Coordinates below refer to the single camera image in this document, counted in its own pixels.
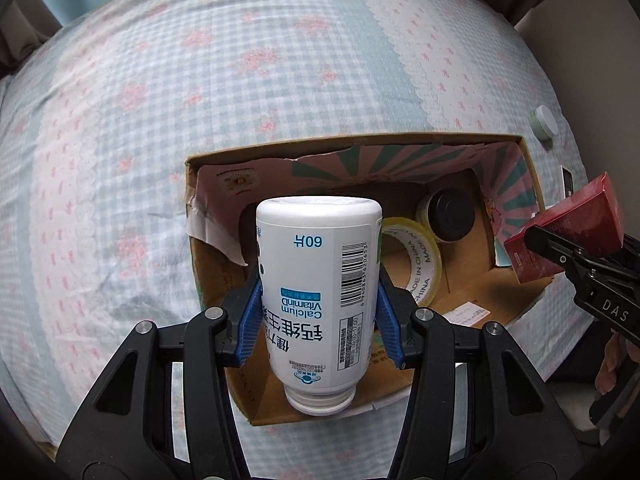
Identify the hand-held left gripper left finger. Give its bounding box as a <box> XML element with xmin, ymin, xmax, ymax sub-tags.
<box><xmin>55</xmin><ymin>279</ymin><xmax>264</xmax><ymax>480</ymax></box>

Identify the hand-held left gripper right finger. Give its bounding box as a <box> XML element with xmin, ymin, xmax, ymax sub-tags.
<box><xmin>375</xmin><ymin>269</ymin><xmax>577</xmax><ymax>480</ymax></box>

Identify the red carton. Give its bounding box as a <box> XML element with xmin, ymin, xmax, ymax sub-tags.
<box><xmin>502</xmin><ymin>172</ymin><xmax>626</xmax><ymax>286</ymax></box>

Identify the white supplement bottle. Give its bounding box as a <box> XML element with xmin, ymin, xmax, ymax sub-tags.
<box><xmin>255</xmin><ymin>196</ymin><xmax>384</xmax><ymax>416</ymax></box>

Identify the cardboard box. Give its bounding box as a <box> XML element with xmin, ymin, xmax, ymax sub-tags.
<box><xmin>184</xmin><ymin>130</ymin><xmax>567</xmax><ymax>427</ymax></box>

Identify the person's right hand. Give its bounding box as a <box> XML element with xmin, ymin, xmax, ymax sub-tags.
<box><xmin>595</xmin><ymin>332</ymin><xmax>627</xmax><ymax>397</ymax></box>

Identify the clear packing tape roll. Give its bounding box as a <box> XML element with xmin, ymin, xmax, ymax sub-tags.
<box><xmin>377</xmin><ymin>217</ymin><xmax>444</xmax><ymax>309</ymax></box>

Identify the black lid jar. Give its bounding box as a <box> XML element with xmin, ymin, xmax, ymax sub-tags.
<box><xmin>416</xmin><ymin>188</ymin><xmax>476</xmax><ymax>244</ymax></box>

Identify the small green jar white lid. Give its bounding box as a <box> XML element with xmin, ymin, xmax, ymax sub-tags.
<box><xmin>528</xmin><ymin>104</ymin><xmax>559</xmax><ymax>141</ymax></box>

